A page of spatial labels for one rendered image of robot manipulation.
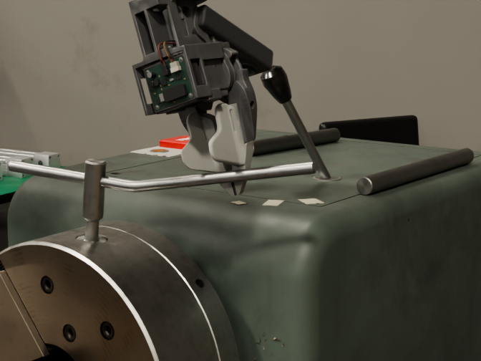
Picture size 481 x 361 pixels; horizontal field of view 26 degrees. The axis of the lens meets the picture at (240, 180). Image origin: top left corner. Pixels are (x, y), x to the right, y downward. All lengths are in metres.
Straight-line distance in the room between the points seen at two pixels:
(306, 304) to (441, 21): 3.00
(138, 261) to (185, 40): 0.24
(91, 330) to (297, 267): 0.22
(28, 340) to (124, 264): 0.14
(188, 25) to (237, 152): 0.14
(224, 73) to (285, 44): 3.28
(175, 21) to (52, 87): 4.03
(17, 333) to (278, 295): 0.28
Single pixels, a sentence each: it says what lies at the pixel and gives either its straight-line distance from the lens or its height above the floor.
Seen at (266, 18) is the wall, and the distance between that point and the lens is 4.36.
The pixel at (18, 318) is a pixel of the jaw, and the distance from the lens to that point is 1.14.
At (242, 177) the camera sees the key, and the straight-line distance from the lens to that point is 1.03.
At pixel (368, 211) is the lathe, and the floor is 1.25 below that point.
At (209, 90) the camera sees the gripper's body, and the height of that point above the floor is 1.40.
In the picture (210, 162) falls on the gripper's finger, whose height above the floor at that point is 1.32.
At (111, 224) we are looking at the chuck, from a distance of 1.18.
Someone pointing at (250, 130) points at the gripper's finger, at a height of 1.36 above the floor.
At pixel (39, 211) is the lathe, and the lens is 1.35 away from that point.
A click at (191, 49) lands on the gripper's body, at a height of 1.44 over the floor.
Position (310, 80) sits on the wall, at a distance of 4.28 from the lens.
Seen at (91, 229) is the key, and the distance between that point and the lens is 1.11.
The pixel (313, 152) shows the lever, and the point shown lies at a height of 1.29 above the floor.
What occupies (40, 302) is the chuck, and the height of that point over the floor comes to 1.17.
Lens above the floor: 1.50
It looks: 11 degrees down
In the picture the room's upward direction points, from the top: straight up
